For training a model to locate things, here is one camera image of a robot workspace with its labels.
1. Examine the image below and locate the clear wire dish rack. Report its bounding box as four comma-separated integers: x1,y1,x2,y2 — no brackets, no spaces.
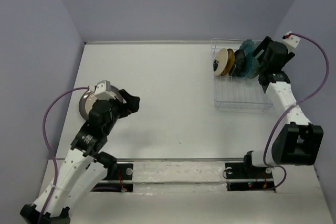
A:
209,37,281,111

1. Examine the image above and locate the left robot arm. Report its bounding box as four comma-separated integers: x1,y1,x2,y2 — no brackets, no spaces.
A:
20,84,140,223

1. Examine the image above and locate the black round plate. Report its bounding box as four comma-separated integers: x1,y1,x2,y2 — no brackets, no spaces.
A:
229,49,245,77

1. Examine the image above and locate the light green flower plate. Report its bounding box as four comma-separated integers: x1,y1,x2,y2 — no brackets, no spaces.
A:
246,39,262,79

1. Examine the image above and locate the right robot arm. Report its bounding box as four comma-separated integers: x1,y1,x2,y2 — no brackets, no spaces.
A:
241,31,324,178

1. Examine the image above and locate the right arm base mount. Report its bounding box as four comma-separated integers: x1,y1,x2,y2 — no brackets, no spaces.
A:
222,162,275,191

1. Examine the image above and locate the teal scalloped plate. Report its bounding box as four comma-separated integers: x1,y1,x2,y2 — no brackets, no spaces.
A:
238,39,255,77

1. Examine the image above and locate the amber patterned plate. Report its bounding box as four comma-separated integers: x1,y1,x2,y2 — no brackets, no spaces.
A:
224,48,235,75

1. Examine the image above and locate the cream plate with black spot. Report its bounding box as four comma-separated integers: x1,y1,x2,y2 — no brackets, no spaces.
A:
213,48,228,76

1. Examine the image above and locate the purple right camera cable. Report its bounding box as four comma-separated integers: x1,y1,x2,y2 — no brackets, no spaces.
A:
263,32,330,189

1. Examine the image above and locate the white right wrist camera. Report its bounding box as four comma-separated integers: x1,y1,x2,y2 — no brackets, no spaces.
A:
282,32,301,51

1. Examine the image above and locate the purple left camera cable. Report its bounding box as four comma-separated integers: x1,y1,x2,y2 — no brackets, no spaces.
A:
36,85,98,224

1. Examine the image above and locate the purple camera cable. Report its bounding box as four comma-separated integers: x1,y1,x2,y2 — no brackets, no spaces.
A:
263,32,330,189
36,85,98,224

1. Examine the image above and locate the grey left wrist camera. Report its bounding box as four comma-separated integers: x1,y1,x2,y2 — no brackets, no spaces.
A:
94,80,114,100

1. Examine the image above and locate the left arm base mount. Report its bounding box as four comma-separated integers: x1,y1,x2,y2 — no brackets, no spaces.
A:
92,163,133,193

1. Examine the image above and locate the grey brown rimmed plate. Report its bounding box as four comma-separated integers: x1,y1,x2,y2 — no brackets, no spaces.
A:
78,85,124,121

